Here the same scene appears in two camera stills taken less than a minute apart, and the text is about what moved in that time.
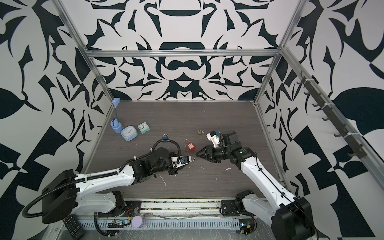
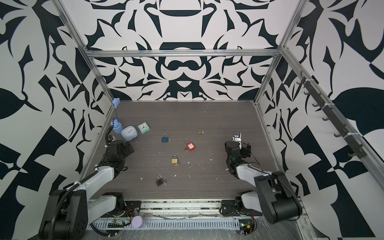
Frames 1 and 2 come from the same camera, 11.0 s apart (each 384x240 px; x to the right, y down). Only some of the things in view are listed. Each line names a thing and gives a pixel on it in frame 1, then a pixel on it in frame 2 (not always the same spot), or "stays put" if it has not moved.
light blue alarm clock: (129, 133) stays put
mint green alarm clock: (144, 127) stays put
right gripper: (210, 151) → (246, 152)
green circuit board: (246, 226) stays put
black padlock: (191, 159) → (159, 181)
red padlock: (191, 146) stays put
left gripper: (173, 172) → (127, 149)
